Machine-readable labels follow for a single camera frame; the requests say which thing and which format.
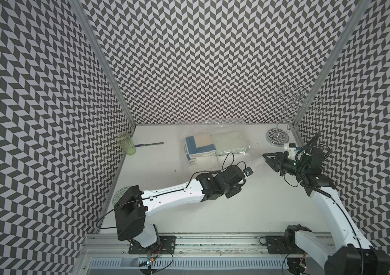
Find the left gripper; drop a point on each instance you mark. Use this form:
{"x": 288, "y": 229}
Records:
{"x": 234, "y": 190}

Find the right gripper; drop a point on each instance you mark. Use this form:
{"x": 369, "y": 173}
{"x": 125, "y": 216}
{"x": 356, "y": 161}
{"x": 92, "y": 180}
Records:
{"x": 276, "y": 163}

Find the clear plastic vacuum bag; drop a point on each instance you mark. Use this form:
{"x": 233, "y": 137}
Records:
{"x": 254, "y": 134}

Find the pale green towel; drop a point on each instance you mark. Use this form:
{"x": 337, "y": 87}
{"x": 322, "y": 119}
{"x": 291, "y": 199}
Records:
{"x": 230, "y": 142}

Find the blue and beige towel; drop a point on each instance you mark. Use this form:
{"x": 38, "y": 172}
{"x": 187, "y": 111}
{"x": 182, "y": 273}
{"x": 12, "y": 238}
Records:
{"x": 197, "y": 146}

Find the white towel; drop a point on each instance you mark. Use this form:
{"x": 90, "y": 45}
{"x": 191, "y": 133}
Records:
{"x": 209, "y": 163}

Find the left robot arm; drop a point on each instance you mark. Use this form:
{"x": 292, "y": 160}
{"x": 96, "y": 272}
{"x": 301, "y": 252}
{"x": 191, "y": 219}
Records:
{"x": 135, "y": 206}

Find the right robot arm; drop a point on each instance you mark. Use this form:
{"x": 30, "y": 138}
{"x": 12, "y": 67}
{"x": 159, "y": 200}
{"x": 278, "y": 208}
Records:
{"x": 353, "y": 253}

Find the patterned plate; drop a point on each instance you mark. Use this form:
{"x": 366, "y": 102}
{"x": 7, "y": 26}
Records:
{"x": 118, "y": 194}

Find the green glass cup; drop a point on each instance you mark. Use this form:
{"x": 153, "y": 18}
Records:
{"x": 125, "y": 141}

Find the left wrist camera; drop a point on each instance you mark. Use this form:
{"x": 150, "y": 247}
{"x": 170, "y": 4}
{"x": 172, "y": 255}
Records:
{"x": 248, "y": 171}

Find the chrome wire mug stand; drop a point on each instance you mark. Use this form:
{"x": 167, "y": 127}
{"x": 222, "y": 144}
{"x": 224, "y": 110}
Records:
{"x": 292, "y": 98}

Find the purple handled utensil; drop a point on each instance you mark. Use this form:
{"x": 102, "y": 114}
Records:
{"x": 149, "y": 144}

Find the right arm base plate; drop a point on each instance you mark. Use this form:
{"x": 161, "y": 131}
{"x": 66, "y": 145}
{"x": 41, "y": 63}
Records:
{"x": 280, "y": 245}

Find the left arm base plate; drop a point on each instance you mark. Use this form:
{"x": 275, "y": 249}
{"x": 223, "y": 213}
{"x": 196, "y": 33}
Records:
{"x": 164, "y": 244}

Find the aluminium front rail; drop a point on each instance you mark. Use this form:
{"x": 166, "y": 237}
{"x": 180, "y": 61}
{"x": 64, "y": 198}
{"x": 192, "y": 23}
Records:
{"x": 204, "y": 244}

